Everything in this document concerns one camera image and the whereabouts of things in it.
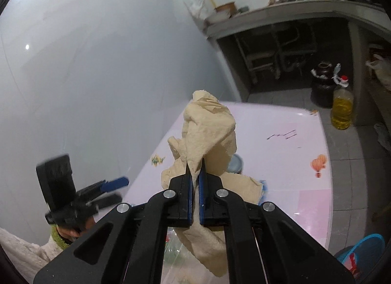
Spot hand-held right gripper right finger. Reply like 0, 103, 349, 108
198, 158, 356, 284

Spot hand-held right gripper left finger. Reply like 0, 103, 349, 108
33, 162, 194, 284

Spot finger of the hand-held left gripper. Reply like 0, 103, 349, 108
87, 194, 123, 210
78, 177, 129, 196

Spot clear plastic bottle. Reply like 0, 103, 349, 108
163, 227, 196, 274

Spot beige paper towel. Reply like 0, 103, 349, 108
161, 89, 263, 278

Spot blue plastic basket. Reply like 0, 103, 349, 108
334, 233, 386, 284

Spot person's left hand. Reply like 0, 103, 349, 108
58, 217, 96, 240

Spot pale blue round lid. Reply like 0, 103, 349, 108
228, 153, 245, 175

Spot crumpled red snack wrappers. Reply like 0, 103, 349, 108
348, 253, 360, 276

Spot black ceramic jar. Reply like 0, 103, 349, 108
311, 62, 337, 108

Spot metal sink pipes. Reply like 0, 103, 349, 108
238, 26, 318, 84

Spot yellow cooking oil bottle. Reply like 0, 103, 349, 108
331, 75, 355, 131

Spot white enamel basin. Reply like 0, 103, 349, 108
204, 12, 233, 27

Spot crumpled white floor bag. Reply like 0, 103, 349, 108
374, 123, 391, 153

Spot brown rimmed ceramic bowl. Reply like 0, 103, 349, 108
214, 2, 237, 16

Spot clear hanging plastic bag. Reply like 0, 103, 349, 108
183, 0, 206, 17

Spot grey concrete counter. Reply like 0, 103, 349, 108
204, 0, 391, 101

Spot white plastic bag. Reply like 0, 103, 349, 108
366, 54, 391, 91

